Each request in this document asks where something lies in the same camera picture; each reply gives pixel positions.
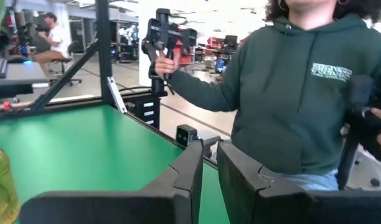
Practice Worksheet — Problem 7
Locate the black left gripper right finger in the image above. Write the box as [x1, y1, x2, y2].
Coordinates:
[217, 140, 381, 224]

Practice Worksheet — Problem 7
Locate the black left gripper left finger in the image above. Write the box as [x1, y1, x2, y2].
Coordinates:
[18, 139, 204, 224]

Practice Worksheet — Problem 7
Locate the yellow ribbed glass vase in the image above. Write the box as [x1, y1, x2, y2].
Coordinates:
[0, 145, 22, 224]

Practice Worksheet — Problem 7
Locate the person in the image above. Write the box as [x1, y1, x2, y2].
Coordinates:
[167, 0, 381, 192]
[30, 12, 75, 74]

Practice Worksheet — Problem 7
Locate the black drawer unit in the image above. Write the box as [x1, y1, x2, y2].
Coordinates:
[128, 90, 162, 130]

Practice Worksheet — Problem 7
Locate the black office chair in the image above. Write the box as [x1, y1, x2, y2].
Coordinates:
[49, 57, 83, 88]

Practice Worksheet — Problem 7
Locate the grey desk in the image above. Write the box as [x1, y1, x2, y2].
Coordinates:
[0, 57, 50, 97]

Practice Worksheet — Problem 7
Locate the table-level camera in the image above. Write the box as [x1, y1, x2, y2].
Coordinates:
[174, 123, 222, 159]

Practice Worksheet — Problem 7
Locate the white frame bracket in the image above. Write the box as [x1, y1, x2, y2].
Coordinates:
[106, 76, 128, 114]

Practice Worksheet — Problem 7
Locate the black leader arm handle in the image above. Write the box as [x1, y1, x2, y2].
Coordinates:
[140, 7, 198, 97]
[335, 73, 381, 190]

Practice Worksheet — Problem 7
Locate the black aluminium table frame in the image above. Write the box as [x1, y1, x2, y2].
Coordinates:
[0, 0, 222, 162]

